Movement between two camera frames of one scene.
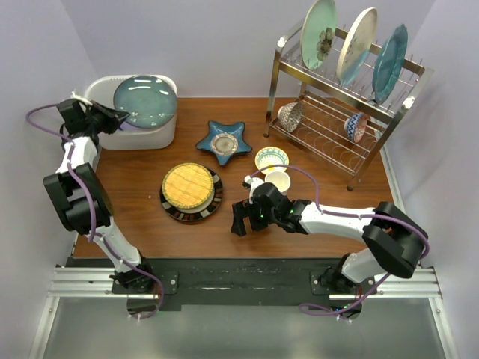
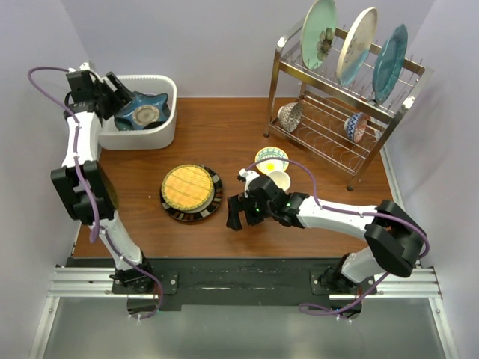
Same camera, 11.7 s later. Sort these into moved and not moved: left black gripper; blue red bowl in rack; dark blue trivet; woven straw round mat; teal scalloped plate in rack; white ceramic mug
Moved: left black gripper; dark blue trivet
Not moved: blue red bowl in rack; woven straw round mat; white ceramic mug; teal scalloped plate in rack
